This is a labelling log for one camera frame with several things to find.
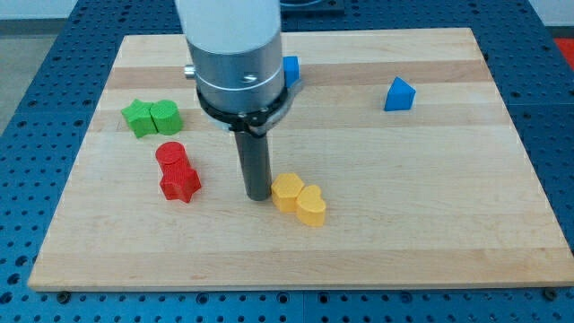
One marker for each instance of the light wooden board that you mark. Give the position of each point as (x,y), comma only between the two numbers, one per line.
(442,195)

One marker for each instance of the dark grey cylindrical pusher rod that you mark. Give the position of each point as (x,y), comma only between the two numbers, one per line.
(255,164)

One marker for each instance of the blue cube block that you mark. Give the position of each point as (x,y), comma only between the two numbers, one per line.
(291,68)

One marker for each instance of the yellow hexagon block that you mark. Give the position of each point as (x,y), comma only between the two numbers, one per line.
(285,190)

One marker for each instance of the green star block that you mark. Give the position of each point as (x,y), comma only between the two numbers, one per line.
(139,119)

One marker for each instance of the red star block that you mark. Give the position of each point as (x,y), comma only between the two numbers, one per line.
(179,181)

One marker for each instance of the yellow heart block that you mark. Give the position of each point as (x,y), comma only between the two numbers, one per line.
(311,207)

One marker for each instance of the blue triangle block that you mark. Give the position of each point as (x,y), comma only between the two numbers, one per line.
(400,96)

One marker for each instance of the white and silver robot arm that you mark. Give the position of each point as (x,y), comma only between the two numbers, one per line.
(237,64)

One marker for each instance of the green cylinder block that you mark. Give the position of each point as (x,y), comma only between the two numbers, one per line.
(166,118)

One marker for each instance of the red cylinder block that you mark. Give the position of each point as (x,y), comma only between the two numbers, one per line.
(171,154)

